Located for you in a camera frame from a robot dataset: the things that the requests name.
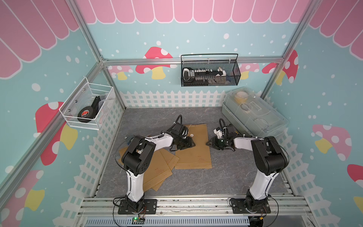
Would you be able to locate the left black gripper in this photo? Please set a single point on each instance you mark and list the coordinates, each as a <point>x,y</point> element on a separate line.
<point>188,144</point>

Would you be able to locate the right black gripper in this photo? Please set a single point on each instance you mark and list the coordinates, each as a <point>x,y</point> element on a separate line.
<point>213,143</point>

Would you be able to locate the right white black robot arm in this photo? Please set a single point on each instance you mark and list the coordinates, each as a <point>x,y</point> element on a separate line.
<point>269,159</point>

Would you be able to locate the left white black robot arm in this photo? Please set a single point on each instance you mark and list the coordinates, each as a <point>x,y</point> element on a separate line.
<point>137,159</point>

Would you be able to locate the clear plastic storage box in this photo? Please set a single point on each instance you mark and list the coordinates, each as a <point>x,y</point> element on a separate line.
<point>252,115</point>

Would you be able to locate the green lit circuit board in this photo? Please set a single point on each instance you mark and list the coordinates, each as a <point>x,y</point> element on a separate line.
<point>138,221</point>

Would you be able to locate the black tape roll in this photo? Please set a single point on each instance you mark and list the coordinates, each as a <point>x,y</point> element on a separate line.
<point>86,115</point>

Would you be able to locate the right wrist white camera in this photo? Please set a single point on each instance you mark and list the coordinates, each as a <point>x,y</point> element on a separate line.
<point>218,132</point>

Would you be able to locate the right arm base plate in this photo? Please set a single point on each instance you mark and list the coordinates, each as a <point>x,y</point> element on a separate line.
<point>249,205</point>

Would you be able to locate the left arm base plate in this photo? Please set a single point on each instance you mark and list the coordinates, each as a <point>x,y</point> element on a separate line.
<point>144,206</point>

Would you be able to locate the black wire mesh basket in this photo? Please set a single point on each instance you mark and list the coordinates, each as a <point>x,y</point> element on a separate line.
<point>202,70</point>

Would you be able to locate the clear acrylic wall bin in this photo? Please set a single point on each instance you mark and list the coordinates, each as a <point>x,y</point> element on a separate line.
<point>100,97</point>

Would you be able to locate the aluminium front rail frame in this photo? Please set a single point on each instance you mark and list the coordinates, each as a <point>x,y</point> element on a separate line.
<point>287,210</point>

